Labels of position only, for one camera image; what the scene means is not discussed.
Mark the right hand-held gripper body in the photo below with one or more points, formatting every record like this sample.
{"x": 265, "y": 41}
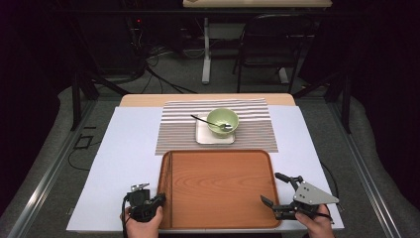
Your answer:
{"x": 312, "y": 195}

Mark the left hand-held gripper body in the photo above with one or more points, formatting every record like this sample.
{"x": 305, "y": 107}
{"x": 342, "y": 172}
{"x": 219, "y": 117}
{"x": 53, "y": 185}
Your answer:
{"x": 140, "y": 201}

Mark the brown wooden tray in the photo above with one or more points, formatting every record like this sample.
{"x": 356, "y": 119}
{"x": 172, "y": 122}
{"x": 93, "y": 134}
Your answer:
{"x": 221, "y": 191}

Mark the white square plate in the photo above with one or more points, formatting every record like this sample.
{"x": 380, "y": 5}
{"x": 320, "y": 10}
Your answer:
{"x": 204, "y": 139}

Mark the light green bowl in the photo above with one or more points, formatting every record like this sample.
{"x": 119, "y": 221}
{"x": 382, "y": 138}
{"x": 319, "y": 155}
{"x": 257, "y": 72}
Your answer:
{"x": 231, "y": 115}

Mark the person's left hand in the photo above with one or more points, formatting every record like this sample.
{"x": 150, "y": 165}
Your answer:
{"x": 145, "y": 228}

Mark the person's right hand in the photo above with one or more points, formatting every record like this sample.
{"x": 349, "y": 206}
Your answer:
{"x": 317, "y": 228}

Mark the striped placemat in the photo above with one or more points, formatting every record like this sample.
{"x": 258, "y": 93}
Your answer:
{"x": 178, "y": 132}

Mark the white table cover sheet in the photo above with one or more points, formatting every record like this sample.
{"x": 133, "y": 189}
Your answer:
{"x": 132, "y": 132}

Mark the black metal stand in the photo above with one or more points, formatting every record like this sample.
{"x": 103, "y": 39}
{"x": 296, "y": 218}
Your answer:
{"x": 76, "y": 99}
{"x": 345, "y": 99}

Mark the black folding chair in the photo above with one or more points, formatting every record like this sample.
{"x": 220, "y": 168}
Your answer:
{"x": 246, "y": 33}

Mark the white-legged desk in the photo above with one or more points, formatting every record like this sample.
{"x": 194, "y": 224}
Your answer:
{"x": 206, "y": 49}

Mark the dark equipment with red light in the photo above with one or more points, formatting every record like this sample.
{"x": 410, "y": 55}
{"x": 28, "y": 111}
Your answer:
{"x": 137, "y": 33}

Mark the aluminium floor rail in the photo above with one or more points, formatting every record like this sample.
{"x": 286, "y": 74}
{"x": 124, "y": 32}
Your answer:
{"x": 46, "y": 178}
{"x": 366, "y": 178}

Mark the black floor socket frame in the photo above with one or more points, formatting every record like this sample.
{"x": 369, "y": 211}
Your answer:
{"x": 75, "y": 145}

